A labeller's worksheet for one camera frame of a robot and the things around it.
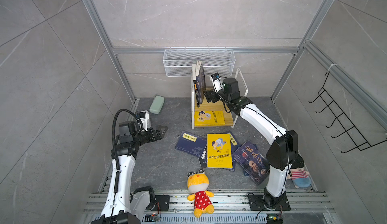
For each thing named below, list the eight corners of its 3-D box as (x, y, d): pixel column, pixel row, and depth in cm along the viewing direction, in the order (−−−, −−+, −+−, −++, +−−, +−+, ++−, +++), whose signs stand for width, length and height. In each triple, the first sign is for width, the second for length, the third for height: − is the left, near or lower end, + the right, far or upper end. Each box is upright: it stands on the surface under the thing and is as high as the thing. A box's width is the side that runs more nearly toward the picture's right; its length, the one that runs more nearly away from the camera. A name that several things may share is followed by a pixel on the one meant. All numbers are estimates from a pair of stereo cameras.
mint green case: (149, 113, 112) (148, 110, 110) (156, 97, 123) (155, 95, 120) (159, 114, 111) (159, 112, 109) (166, 99, 122) (165, 96, 119)
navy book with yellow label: (175, 148, 94) (175, 146, 92) (182, 132, 102) (182, 130, 99) (202, 157, 91) (202, 155, 88) (208, 140, 98) (208, 137, 96)
